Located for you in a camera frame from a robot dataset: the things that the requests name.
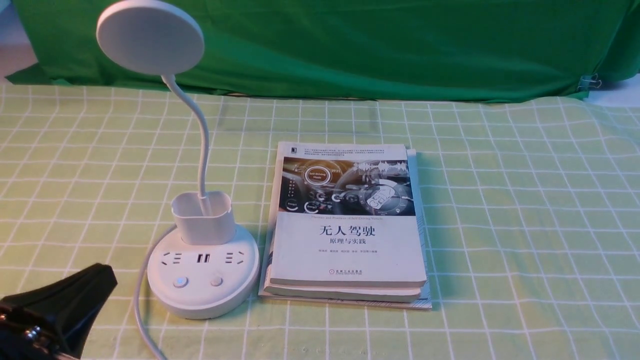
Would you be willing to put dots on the white self-driving textbook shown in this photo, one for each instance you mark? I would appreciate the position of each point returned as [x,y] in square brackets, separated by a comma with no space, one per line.
[345,250]

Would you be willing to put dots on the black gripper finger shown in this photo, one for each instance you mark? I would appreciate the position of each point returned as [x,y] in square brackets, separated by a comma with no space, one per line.
[53,322]

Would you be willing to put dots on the metal binder clip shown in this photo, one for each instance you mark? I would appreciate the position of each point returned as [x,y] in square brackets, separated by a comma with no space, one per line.
[589,82]

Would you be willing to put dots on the green checkered tablecloth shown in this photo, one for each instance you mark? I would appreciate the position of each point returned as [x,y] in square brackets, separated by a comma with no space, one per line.
[532,215]

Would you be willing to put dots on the white desk lamp with base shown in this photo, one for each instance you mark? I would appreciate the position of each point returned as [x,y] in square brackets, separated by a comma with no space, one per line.
[208,264]

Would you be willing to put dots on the thin book under textbook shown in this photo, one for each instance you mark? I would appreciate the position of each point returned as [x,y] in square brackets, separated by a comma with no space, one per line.
[424,280]

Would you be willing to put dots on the dark green backdrop cloth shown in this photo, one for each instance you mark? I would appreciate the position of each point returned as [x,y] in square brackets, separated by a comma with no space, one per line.
[490,51]

